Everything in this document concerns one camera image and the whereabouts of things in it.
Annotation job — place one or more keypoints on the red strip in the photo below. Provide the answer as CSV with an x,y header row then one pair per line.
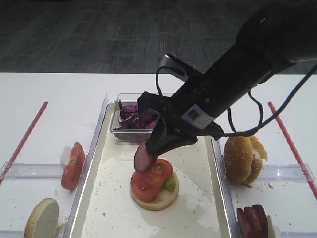
x,y
283,148
22,141

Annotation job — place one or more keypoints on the bun half left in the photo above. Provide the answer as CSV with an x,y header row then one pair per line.
x,y
43,221

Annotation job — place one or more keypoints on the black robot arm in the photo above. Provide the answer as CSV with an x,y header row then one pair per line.
x,y
274,39

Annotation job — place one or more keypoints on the meat patty slice rear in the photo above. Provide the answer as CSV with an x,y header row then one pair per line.
x,y
257,220

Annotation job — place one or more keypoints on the red strip left side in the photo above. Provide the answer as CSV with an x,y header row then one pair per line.
x,y
22,141

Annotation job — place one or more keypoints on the sesame bun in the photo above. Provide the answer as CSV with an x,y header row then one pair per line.
x,y
238,157
259,154

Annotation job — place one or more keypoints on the clear pusher track left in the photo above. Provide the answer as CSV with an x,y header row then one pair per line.
x,y
12,170

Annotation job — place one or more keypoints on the clear plastic divider rail left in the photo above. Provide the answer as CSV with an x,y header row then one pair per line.
x,y
86,163

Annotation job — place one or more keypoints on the tomato slice on bun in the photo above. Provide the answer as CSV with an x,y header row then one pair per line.
x,y
147,185

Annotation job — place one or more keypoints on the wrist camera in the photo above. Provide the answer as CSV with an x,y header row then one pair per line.
x,y
176,67

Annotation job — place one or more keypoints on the purple cabbage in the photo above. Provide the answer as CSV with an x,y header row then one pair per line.
x,y
132,119

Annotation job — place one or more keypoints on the sesame bun front right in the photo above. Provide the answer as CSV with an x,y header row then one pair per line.
x,y
238,157

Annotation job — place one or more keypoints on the white pusher block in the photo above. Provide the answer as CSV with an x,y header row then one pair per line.
x,y
65,157
273,231

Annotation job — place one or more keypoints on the sesame bun rear right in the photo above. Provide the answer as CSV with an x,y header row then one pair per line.
x,y
259,154

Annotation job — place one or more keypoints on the red strip right side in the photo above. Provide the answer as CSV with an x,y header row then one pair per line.
x,y
283,148

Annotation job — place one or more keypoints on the clear plastic salad container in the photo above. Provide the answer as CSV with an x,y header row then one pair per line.
x,y
126,99

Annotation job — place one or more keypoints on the brown meat patty slice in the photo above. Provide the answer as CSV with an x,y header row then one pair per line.
x,y
142,159

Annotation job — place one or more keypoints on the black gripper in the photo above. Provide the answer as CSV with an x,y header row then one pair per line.
x,y
171,130

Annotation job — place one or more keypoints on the white pusher block left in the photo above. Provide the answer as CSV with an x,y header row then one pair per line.
x,y
65,157

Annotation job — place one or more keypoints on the white pusher block lower right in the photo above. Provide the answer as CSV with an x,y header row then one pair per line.
x,y
273,231

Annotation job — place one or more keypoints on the lettuce on bun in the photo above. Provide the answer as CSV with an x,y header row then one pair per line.
x,y
170,183

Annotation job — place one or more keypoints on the meat patty slice front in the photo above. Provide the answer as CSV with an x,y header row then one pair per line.
x,y
243,224

